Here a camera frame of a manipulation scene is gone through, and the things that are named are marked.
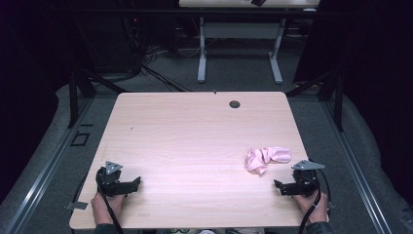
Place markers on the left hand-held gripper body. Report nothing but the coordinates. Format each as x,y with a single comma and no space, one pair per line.
109,182

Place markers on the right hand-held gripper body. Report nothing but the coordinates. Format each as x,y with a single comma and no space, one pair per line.
305,182

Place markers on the pink sock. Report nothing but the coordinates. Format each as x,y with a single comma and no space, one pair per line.
256,161
279,155

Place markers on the person's left hand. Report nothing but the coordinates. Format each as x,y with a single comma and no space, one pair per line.
104,208

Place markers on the person's right hand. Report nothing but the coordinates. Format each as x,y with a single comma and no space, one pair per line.
313,208

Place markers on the desk with grey legs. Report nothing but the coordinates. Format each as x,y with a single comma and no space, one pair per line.
240,31

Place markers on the black object on desk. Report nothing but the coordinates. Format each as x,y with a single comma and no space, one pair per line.
258,2

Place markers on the grey metal table bracket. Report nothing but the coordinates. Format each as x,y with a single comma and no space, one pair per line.
77,205

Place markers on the aluminium floor rail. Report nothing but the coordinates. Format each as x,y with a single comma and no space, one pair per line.
45,169
355,169

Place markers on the black metal frame stand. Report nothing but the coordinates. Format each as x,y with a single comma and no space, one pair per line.
338,104
74,97

